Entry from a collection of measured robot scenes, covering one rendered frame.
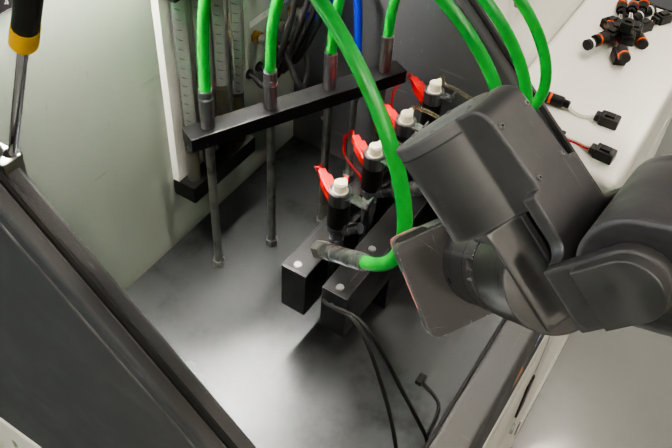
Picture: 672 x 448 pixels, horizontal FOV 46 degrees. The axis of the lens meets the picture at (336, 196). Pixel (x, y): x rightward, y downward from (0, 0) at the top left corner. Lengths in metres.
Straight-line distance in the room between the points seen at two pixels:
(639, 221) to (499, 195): 0.07
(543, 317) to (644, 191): 0.08
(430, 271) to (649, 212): 0.18
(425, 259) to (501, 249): 0.11
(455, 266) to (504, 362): 0.53
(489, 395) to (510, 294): 0.57
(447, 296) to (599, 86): 0.93
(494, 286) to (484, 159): 0.07
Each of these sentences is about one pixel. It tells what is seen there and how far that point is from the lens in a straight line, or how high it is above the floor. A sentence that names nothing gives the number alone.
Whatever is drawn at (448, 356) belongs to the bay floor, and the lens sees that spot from 1.14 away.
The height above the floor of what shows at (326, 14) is 1.40.
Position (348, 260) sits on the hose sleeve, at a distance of 0.80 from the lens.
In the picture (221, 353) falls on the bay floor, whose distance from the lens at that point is 1.13.
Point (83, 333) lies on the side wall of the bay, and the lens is 0.73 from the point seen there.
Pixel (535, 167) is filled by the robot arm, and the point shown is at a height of 1.51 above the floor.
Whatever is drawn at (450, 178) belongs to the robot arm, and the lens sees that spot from 0.40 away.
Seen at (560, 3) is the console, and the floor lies 1.03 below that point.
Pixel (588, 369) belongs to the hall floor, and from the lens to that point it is 2.24.
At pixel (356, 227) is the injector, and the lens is 0.96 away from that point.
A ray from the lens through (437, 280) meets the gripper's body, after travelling 0.51.
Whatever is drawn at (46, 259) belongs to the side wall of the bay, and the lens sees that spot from 0.69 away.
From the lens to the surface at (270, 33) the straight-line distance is 0.98.
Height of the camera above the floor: 1.76
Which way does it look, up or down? 45 degrees down
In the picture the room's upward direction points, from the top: 4 degrees clockwise
